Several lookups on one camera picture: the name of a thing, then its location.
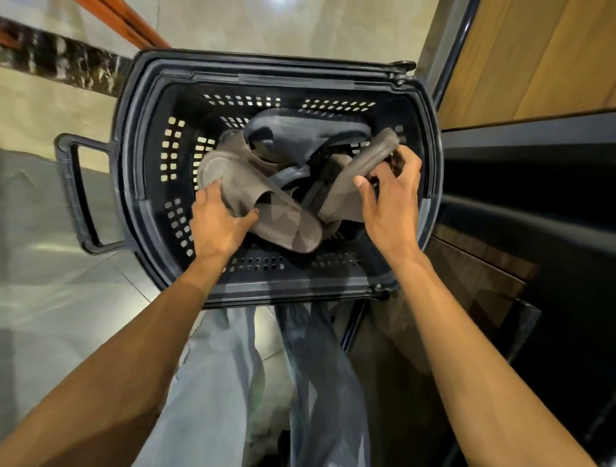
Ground person's left hand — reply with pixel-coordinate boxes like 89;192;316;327
190;178;260;264

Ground person's right hand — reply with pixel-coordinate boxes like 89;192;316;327
354;144;424;264

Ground taupe rubber slipper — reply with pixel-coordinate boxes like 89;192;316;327
317;127;401;225
197;130;324;255

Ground black basket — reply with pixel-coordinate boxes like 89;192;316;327
53;47;445;309

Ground grey rubber slipper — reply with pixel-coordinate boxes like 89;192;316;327
268;165;311;189
243;108;372;167

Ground person's left forearm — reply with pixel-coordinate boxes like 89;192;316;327
0;255;233;467

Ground person's right forearm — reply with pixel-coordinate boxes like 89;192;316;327
392;252;599;467

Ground dark brown display cabinet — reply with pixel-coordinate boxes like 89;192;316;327
348;0;616;467

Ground person's light blue jeans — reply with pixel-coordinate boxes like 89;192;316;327
132;300;372;467

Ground orange frame grey stool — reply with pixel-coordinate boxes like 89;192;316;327
74;0;172;51

